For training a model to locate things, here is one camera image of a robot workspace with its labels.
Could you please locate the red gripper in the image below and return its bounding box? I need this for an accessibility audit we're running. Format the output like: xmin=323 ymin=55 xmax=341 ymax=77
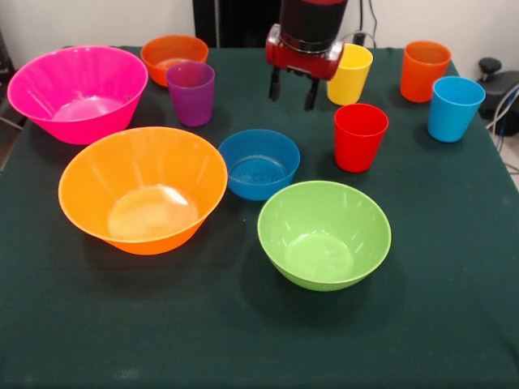
xmin=265 ymin=24 xmax=345 ymax=112

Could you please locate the blue bowl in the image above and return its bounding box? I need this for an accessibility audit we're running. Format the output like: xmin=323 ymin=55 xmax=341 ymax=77
xmin=217 ymin=128 xmax=302 ymax=202

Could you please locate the green bowl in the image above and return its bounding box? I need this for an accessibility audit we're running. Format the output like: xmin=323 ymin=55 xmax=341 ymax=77
xmin=257 ymin=180 xmax=392 ymax=293

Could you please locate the large orange bowl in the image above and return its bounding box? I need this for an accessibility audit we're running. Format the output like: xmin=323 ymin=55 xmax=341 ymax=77
xmin=58 ymin=126 xmax=229 ymax=256

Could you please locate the yellow cup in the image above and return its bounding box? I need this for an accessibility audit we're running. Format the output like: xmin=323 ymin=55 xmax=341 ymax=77
xmin=326 ymin=43 xmax=374 ymax=106

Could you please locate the red cup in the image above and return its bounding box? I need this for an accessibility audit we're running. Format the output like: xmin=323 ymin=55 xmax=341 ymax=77
xmin=333 ymin=103 xmax=390 ymax=174

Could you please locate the purple cup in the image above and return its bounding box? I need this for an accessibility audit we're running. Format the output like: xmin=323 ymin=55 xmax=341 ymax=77
xmin=165 ymin=61 xmax=216 ymax=127

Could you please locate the orange cup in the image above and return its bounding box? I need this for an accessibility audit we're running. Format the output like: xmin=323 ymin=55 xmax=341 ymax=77
xmin=400 ymin=40 xmax=453 ymax=104

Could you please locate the small dark orange bowl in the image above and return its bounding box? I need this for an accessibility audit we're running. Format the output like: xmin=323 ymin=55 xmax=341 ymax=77
xmin=140 ymin=34 xmax=210 ymax=88

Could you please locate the blue cup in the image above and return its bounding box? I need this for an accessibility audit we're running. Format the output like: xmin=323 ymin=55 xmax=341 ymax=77
xmin=427 ymin=76 xmax=487 ymax=143

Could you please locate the black round knob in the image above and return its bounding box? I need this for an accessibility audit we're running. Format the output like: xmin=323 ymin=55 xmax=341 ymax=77
xmin=478 ymin=58 xmax=504 ymax=83

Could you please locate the black round base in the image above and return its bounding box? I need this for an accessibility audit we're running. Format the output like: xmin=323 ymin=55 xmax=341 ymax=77
xmin=480 ymin=71 xmax=519 ymax=137

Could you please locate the dark green table cloth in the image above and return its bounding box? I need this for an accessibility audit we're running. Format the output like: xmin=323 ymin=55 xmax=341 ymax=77
xmin=0 ymin=45 xmax=519 ymax=389

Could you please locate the large pink bowl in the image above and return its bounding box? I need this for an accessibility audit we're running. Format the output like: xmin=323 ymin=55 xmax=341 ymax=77
xmin=6 ymin=45 xmax=149 ymax=146

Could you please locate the black equipment box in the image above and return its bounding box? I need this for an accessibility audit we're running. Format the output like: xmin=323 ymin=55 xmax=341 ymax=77
xmin=0 ymin=28 xmax=17 ymax=82

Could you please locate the black hanging cable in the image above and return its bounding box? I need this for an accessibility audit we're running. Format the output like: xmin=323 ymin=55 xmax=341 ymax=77
xmin=367 ymin=0 xmax=380 ymax=48

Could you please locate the white cable bundle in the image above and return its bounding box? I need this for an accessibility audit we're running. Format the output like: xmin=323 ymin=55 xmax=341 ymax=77
xmin=485 ymin=83 xmax=519 ymax=139

